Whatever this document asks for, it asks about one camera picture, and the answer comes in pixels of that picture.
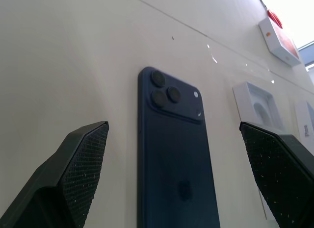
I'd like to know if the white phone box base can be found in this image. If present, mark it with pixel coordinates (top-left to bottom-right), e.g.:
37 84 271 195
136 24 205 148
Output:
232 81 287 223

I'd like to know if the dark blue smartphone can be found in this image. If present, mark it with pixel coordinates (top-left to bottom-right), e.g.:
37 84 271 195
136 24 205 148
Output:
136 66 221 228

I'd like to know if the white box with orange print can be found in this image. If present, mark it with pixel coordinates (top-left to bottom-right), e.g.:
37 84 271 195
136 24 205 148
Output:
258 16 302 66

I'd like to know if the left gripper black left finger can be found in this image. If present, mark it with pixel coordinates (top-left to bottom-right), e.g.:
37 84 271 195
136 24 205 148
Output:
0 121 109 228

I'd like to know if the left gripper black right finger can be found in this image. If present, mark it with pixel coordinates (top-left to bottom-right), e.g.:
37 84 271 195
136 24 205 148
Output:
239 122 314 228

